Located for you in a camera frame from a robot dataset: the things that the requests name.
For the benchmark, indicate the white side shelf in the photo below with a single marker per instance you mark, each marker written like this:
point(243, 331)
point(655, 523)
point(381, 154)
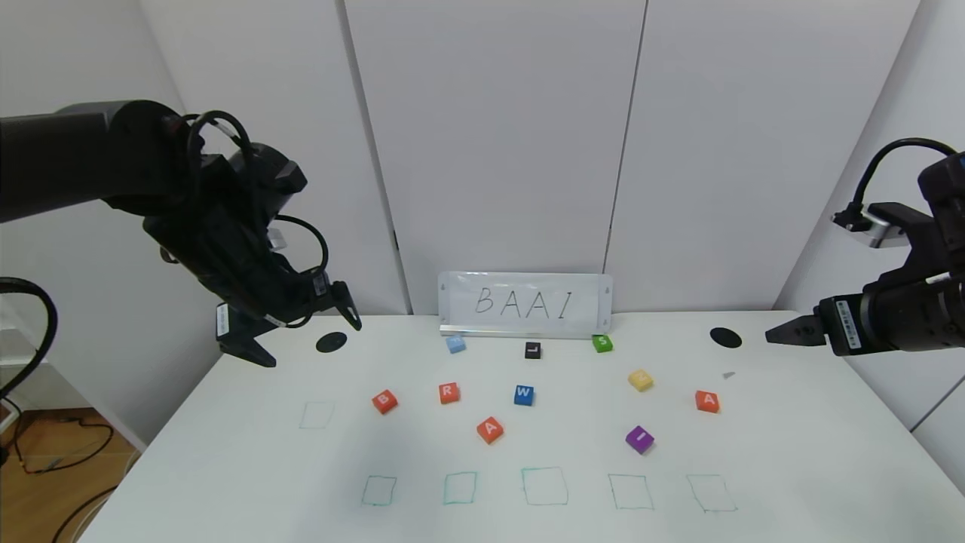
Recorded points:
point(15, 377)

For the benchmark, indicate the blue W letter block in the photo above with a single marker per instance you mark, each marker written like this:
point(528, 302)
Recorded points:
point(524, 395)

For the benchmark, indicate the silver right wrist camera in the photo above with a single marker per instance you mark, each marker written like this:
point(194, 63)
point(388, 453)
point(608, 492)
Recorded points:
point(878, 230)

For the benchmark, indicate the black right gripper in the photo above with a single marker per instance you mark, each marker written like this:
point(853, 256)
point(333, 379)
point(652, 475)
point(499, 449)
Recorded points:
point(843, 327)

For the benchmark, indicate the green S letter block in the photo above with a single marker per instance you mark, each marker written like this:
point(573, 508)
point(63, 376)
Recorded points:
point(602, 343)

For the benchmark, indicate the orange R letter block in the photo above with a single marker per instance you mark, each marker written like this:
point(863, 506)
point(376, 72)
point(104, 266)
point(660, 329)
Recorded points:
point(449, 393)

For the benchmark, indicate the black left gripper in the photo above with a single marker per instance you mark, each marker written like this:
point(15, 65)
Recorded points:
point(249, 313)

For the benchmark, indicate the light blue letter block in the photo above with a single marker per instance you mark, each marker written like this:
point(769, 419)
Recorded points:
point(455, 345)

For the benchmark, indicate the black round table grommet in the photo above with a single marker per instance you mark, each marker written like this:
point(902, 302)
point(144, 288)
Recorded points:
point(332, 342)
point(725, 338)

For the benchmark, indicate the yellow letter block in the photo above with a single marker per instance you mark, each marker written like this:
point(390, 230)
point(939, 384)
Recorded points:
point(641, 380)

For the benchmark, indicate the orange A letter block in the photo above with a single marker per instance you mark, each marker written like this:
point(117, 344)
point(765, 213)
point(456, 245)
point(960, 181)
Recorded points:
point(707, 401)
point(490, 430)

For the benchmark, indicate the white BAAI sign board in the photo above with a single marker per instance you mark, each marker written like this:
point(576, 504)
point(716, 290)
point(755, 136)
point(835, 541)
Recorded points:
point(528, 302)

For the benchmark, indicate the orange B letter block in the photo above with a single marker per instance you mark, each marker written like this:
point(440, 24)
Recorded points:
point(384, 402)

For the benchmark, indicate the purple I letter block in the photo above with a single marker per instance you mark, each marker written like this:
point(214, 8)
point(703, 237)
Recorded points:
point(640, 440)

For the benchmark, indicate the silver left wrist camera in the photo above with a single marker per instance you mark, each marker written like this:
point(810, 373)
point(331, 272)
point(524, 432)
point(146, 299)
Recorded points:
point(276, 240)

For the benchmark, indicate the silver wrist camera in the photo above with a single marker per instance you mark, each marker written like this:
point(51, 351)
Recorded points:
point(878, 230)
point(276, 240)

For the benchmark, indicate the black L letter block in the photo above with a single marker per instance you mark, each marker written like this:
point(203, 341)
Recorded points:
point(533, 351)

